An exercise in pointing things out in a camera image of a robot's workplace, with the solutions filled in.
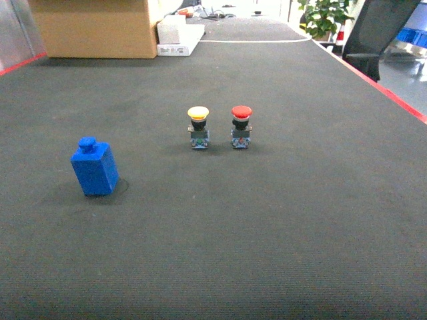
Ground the red mushroom push button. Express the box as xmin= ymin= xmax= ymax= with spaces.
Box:
xmin=231 ymin=105 xmax=253 ymax=149

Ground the brown cardboard box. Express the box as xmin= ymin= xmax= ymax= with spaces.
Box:
xmin=28 ymin=0 xmax=163 ymax=59

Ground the white foam block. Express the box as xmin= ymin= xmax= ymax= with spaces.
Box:
xmin=157 ymin=15 xmax=186 ymax=45

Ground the yellow mushroom push button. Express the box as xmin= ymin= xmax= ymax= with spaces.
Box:
xmin=187 ymin=106 xmax=209 ymax=149

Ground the blue block part with knob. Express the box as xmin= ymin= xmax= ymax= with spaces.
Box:
xmin=70 ymin=137 xmax=119 ymax=196

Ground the black office chair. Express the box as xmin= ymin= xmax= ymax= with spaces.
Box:
xmin=342 ymin=0 xmax=420 ymax=82

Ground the green potted plant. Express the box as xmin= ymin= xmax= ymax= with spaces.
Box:
xmin=298 ymin=0 xmax=354 ymax=39

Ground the black table mat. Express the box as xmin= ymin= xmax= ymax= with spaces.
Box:
xmin=1 ymin=19 xmax=426 ymax=319

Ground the white flat box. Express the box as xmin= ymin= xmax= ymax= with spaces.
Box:
xmin=157 ymin=24 xmax=205 ymax=57

